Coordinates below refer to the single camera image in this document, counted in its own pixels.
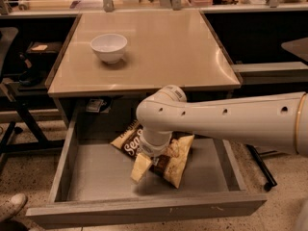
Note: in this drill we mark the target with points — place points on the grey cabinet with counter top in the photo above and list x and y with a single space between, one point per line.
164 48

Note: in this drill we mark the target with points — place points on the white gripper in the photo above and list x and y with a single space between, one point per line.
153 149

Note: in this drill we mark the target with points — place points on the dark box on shelf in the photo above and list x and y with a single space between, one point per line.
37 47

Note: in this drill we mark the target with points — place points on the black rolling stand base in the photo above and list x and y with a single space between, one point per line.
271 183

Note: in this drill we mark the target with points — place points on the white shoe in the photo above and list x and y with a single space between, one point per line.
12 206

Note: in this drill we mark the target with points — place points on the open grey top drawer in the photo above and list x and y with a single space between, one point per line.
93 184

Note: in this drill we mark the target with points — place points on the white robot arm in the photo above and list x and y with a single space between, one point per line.
278 122

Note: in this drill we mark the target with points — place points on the small white card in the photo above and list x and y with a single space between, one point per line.
95 105

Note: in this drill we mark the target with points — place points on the white ceramic bowl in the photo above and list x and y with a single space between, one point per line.
109 48

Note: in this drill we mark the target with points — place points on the brown sea salt chip bag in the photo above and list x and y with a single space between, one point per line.
168 162

